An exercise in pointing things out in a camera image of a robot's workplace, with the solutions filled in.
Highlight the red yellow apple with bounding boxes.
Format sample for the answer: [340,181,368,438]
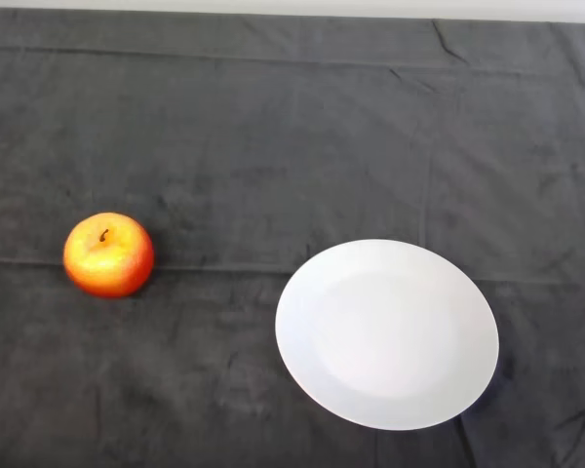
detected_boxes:
[62,212,156,299]

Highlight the round white plate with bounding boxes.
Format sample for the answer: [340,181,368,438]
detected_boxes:
[274,238,500,432]

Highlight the black table cloth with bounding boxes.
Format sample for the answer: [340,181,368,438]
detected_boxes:
[0,7,585,468]

